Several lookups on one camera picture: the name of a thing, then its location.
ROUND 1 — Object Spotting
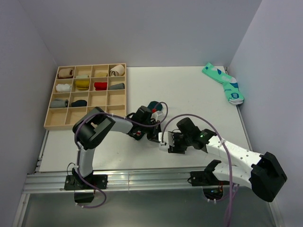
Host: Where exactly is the white rolled sock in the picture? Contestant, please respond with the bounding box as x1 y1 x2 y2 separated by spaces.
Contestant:
55 84 71 93

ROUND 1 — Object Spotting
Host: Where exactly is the dark grey rolled sock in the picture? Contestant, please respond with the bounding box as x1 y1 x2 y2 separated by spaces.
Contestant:
109 83 125 90

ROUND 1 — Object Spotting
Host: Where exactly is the red rolled sock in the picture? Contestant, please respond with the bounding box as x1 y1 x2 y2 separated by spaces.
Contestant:
94 82 107 91

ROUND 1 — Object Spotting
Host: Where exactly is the dark green reindeer sock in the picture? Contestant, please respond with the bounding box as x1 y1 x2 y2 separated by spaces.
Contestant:
146 101 163 111

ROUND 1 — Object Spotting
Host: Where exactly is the mustard yellow rolled sock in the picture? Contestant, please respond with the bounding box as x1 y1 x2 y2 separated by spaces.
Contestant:
75 79 90 90

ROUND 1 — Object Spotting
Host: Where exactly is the mint green patterned sock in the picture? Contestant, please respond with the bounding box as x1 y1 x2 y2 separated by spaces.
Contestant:
202 63 244 105

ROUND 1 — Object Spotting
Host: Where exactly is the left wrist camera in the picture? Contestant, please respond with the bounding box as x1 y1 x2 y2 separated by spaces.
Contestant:
151 109 163 121

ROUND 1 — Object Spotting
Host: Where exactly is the cream brown rolled sock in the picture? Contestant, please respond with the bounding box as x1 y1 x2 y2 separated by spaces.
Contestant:
110 64 125 77

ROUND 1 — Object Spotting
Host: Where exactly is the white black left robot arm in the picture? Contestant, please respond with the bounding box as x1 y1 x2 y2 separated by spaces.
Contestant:
72 106 161 189

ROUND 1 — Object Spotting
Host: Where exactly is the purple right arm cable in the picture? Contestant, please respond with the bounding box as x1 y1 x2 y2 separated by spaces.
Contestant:
158 114 240 227

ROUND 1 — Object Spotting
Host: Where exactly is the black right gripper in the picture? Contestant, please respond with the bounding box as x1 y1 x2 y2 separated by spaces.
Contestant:
168 131 192 154

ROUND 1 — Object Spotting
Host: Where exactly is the pale green rolled sock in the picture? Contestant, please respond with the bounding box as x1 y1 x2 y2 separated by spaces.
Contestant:
75 74 89 79

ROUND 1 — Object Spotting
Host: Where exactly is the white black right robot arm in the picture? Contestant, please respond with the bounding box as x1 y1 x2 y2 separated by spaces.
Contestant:
159 117 287 202

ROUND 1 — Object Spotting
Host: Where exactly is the dark navy rolled sock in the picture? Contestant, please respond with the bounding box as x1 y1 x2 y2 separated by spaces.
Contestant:
71 100 87 107

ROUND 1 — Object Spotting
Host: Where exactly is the wooden compartment tray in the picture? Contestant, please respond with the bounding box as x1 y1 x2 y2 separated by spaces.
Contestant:
44 63 127 130

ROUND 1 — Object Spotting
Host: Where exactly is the beige rolled sock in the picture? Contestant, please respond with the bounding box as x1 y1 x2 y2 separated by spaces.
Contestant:
58 68 74 79

